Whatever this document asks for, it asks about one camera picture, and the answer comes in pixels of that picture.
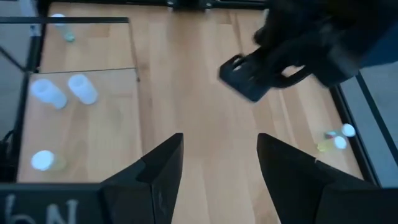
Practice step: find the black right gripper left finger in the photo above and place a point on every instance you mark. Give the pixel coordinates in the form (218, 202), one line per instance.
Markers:
(149, 193)

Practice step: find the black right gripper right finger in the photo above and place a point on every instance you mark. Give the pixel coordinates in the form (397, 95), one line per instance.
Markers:
(298, 193)

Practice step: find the white translucent medicine bottle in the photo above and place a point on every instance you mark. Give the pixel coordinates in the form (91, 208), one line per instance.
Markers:
(82, 88)
(48, 93)

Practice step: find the wooden shelf with black legs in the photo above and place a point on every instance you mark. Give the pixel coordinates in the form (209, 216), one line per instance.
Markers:
(93, 124)

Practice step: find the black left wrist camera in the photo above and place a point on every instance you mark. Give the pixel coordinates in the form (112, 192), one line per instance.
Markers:
(245, 84)

